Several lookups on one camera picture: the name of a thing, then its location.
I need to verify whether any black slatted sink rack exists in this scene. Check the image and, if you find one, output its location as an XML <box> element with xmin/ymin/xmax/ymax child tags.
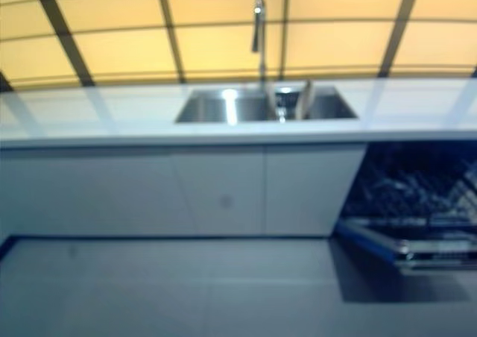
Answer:
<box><xmin>274</xmin><ymin>85</ymin><xmax>312</xmax><ymax>122</ymax></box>

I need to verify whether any wide white cabinet door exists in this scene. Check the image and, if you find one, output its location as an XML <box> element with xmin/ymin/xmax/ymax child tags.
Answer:
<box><xmin>0</xmin><ymin>145</ymin><xmax>268</xmax><ymax>238</ymax></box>

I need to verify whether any deep beige plate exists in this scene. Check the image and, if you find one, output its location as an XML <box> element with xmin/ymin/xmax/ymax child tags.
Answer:
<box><xmin>297</xmin><ymin>79</ymin><xmax>313</xmax><ymax>120</ymax></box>

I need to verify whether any wire dishwasher rack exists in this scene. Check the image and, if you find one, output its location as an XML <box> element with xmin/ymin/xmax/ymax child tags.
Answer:
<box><xmin>367</xmin><ymin>157</ymin><xmax>477</xmax><ymax>241</ymax></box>

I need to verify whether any narrow white cabinet door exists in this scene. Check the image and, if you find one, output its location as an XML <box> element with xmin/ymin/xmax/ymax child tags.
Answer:
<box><xmin>265</xmin><ymin>145</ymin><xmax>368</xmax><ymax>237</ymax></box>

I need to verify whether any stainless steel sink basin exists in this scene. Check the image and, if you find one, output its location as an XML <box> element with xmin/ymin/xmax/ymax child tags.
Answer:
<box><xmin>174</xmin><ymin>85</ymin><xmax>361</xmax><ymax>125</ymax></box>

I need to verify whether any chrome pull-down faucet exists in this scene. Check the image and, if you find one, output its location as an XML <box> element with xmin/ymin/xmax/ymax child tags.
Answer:
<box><xmin>250</xmin><ymin>0</ymin><xmax>270</xmax><ymax>88</ymax></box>

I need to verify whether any dishwasher door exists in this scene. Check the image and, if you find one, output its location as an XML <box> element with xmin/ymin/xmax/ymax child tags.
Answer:
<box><xmin>337</xmin><ymin>219</ymin><xmax>477</xmax><ymax>274</ymax></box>

